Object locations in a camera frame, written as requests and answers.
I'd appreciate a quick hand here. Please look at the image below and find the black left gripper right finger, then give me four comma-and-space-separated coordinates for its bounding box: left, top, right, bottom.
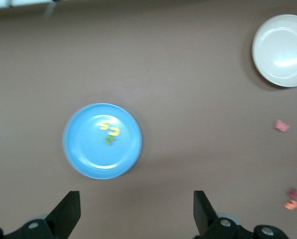
193, 191, 255, 239

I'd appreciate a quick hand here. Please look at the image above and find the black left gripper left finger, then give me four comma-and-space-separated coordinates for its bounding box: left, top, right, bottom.
3, 191, 81, 239

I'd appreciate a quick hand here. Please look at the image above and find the yellow foam letter u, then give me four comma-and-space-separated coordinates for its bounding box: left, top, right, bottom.
108, 126, 121, 137

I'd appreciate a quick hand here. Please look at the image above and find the blue round plate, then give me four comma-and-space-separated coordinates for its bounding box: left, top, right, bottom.
62, 103, 143, 180

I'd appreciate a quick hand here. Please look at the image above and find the small orange foam letter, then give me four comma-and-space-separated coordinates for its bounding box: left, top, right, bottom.
284, 200, 297, 211

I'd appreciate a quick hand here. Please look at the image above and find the coral foam letter w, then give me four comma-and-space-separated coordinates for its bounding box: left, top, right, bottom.
274, 119, 291, 132

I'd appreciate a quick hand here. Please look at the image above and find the brown table cover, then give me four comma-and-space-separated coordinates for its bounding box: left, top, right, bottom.
0, 0, 297, 239

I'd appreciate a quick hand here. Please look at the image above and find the beige round plate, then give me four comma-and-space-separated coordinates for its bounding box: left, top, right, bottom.
252, 14, 297, 88

